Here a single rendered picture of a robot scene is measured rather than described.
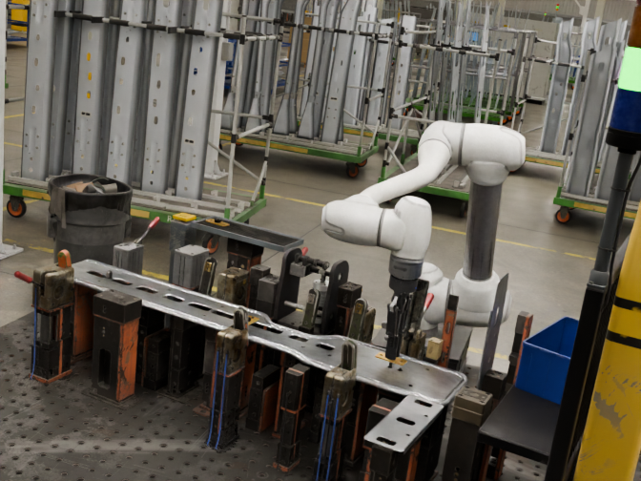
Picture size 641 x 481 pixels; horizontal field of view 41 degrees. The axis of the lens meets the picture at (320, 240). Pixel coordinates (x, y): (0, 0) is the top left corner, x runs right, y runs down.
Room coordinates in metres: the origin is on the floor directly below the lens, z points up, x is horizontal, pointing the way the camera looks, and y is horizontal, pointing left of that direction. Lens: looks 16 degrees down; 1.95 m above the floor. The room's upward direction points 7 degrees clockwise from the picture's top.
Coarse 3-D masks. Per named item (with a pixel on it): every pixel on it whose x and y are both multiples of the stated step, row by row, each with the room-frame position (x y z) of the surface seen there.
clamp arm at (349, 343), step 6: (348, 342) 2.02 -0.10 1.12; (354, 342) 2.02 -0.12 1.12; (342, 348) 2.02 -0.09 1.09; (348, 348) 2.02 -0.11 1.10; (354, 348) 2.01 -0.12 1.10; (342, 354) 2.03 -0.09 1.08; (348, 354) 2.02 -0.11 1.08; (354, 354) 2.01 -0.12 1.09; (342, 360) 2.03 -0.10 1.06; (348, 360) 2.02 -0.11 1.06; (354, 360) 2.02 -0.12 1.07; (342, 366) 2.03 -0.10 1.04; (348, 366) 2.03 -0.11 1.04; (354, 366) 2.03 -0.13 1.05
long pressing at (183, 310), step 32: (96, 288) 2.49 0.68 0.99; (128, 288) 2.51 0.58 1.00; (160, 288) 2.55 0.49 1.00; (192, 320) 2.33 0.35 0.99; (224, 320) 2.35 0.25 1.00; (288, 352) 2.19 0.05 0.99; (320, 352) 2.20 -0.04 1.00; (384, 352) 2.25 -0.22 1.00; (384, 384) 2.05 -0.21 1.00; (416, 384) 2.07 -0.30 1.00; (448, 384) 2.09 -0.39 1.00
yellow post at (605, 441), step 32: (640, 224) 1.43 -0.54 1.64; (640, 256) 1.42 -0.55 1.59; (640, 288) 1.41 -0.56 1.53; (640, 320) 1.41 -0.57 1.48; (608, 352) 1.43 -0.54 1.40; (640, 352) 1.40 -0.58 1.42; (608, 384) 1.42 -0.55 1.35; (640, 384) 1.40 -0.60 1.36; (608, 416) 1.41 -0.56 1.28; (640, 416) 1.39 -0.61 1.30; (608, 448) 1.41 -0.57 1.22; (640, 448) 1.44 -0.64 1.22; (576, 480) 1.43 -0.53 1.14; (608, 480) 1.40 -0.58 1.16
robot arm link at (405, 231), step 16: (400, 208) 2.13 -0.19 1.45; (416, 208) 2.12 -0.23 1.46; (384, 224) 2.12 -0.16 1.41; (400, 224) 2.11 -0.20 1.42; (416, 224) 2.11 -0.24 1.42; (384, 240) 2.12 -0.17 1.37; (400, 240) 2.11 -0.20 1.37; (416, 240) 2.11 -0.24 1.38; (400, 256) 2.12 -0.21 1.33; (416, 256) 2.12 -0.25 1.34
